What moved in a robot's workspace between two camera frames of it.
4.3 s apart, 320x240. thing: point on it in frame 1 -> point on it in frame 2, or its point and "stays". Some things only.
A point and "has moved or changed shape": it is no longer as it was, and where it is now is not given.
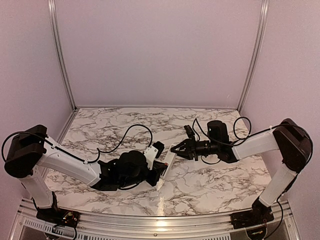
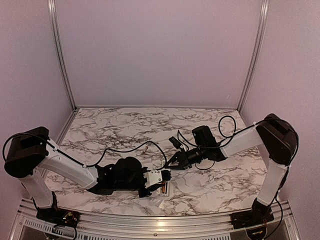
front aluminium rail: x=104 y=226 stays
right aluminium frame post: x=256 y=49 stays
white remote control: x=170 y=161 has moved or changed shape
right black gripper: x=190 y=152 -> x=183 y=162
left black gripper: x=158 y=170 -> x=148 y=193
